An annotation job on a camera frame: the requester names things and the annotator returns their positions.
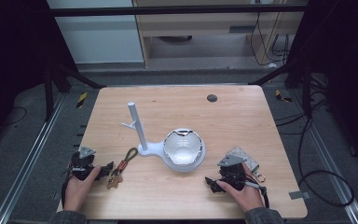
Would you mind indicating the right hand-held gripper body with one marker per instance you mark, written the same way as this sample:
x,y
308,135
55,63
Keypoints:
x,y
231,174

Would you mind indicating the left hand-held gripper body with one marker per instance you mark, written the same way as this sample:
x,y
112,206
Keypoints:
x,y
81,168

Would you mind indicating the person's left hand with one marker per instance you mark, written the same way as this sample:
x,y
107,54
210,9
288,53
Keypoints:
x,y
78,190

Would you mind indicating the person's right hand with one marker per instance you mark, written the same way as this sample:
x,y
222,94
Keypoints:
x,y
245,196

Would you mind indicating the white bowl with silver rim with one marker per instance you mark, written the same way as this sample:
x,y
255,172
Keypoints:
x,y
183,147

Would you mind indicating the yellow black tape piece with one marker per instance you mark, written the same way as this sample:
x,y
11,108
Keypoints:
x,y
81,100
282,96

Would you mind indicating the grey tape strip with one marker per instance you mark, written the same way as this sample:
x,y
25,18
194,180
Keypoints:
x,y
299,195

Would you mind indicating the grey table grommet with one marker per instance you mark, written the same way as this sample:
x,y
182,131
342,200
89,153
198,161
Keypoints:
x,y
212,98

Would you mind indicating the black metal stand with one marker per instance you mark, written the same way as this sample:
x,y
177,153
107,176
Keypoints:
x,y
306,90
48,93

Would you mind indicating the black curtain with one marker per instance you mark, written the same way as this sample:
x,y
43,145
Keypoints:
x,y
15,62
345,68

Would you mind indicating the white cabinet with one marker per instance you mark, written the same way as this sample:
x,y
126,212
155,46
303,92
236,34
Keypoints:
x,y
99,34

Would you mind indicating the light wooden desk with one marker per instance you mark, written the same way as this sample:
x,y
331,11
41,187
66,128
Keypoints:
x,y
199,25

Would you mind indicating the black horizontal bar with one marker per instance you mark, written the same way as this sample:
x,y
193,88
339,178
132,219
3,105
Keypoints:
x,y
174,10

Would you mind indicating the white stand with post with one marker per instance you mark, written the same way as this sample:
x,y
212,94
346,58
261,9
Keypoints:
x,y
141,137

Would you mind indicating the metal floor rail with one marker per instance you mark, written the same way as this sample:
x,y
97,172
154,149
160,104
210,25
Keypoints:
x,y
332,161
28,158

